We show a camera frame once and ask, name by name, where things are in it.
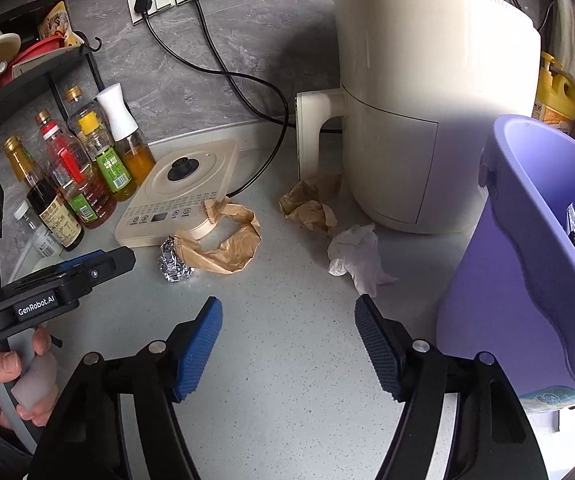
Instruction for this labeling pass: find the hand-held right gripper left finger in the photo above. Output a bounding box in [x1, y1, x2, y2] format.
[28, 296, 224, 480]

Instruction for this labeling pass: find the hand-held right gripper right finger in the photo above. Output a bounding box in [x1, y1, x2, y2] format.
[355, 294, 548, 480]

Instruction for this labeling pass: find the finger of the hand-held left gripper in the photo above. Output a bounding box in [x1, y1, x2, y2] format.
[5, 247, 136, 303]

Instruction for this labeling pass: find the small foil ball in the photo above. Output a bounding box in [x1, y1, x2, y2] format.
[158, 235, 196, 283]

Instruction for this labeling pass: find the white tissue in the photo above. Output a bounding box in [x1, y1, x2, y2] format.
[327, 224, 399, 296]

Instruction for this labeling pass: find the long brown paper strip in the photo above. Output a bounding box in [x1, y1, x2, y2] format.
[175, 199, 262, 275]

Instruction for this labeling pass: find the purple plastic bucket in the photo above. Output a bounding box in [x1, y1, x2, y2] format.
[436, 114, 575, 413]

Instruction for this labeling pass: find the brown paper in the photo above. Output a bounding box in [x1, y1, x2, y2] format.
[279, 175, 342, 233]

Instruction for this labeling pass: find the small clear bottle white cap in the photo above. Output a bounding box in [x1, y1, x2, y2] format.
[14, 200, 63, 259]

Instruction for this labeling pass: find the red label oil bottle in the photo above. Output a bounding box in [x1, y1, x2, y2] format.
[35, 110, 117, 230]

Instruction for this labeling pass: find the yellow cap green label bottle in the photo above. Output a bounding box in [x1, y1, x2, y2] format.
[76, 112, 136, 196]

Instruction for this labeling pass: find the cream induction cooker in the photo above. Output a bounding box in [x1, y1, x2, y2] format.
[114, 139, 241, 248]

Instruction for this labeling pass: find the white top oil sprayer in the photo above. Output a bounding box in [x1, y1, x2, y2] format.
[96, 85, 157, 186]

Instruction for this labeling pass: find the clear bottle gold cap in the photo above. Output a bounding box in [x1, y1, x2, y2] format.
[65, 86, 102, 133]

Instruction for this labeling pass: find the black kitchen rack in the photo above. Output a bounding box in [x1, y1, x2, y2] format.
[0, 0, 102, 161]

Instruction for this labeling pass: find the red plastic lid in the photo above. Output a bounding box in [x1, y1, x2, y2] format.
[0, 35, 67, 91]

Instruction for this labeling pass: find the orange snack packet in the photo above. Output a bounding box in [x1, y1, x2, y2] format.
[38, 1, 81, 48]

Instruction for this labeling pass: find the cream air fryer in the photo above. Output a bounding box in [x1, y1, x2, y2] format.
[295, 0, 542, 235]

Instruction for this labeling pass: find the yellow dish soap bottle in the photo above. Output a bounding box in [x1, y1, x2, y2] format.
[532, 51, 575, 133]

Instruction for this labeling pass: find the black induction cooker cable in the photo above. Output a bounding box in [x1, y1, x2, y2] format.
[132, 0, 291, 198]

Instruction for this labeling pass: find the black air fryer cable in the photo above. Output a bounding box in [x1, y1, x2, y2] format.
[178, 0, 343, 136]

